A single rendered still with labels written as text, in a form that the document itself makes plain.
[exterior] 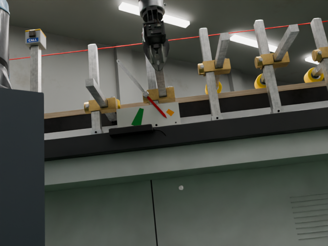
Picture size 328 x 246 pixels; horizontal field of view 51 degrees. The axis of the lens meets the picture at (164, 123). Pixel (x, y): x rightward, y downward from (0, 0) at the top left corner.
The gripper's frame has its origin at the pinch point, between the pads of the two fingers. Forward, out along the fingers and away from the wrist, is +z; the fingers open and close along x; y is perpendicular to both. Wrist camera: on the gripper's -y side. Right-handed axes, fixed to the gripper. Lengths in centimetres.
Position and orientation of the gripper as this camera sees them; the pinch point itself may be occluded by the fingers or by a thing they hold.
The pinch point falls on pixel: (158, 68)
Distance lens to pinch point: 118.0
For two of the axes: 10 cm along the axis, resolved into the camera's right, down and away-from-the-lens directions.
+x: 9.9, -1.2, -0.2
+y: -0.6, -2.9, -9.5
